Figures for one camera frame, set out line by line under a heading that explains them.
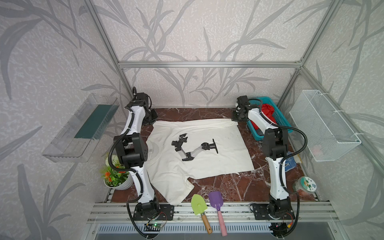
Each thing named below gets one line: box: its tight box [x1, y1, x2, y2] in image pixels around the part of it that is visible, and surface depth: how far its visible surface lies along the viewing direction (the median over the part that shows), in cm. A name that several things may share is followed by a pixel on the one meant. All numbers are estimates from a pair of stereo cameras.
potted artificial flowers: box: [101, 154, 134, 191], surface depth 72 cm
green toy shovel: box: [191, 194, 213, 234], surface depth 77 cm
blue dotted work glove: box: [285, 151, 297, 172], surface depth 93 cm
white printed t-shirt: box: [148, 119, 255, 205], surface depth 96 cm
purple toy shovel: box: [208, 191, 227, 237], surface depth 78 cm
